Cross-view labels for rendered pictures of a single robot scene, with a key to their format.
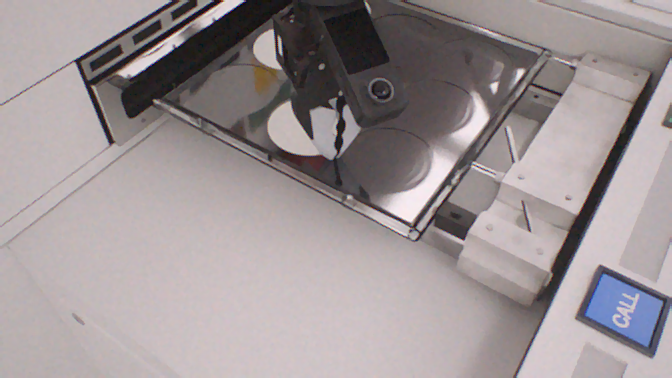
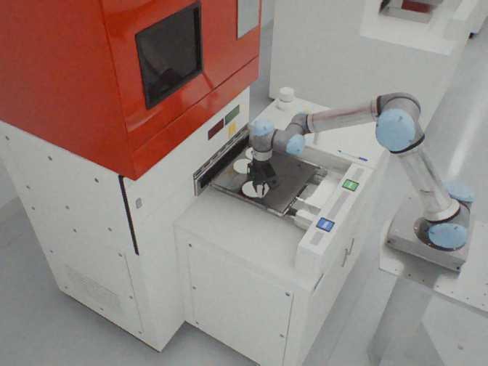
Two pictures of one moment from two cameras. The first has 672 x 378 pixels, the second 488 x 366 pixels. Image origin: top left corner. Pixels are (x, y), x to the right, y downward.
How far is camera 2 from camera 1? 1.25 m
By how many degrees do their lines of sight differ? 7
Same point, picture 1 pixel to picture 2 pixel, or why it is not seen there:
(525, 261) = (308, 219)
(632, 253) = (329, 215)
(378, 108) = (274, 185)
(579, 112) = (327, 183)
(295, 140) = (250, 193)
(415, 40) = (281, 163)
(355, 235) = (267, 218)
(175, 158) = (212, 200)
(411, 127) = (281, 189)
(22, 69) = (184, 177)
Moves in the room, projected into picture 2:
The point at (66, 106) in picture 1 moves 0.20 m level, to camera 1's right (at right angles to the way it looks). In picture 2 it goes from (189, 186) to (237, 184)
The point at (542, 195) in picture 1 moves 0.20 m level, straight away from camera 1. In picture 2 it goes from (314, 205) to (330, 176)
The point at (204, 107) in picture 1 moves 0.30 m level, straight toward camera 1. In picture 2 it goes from (223, 184) to (247, 234)
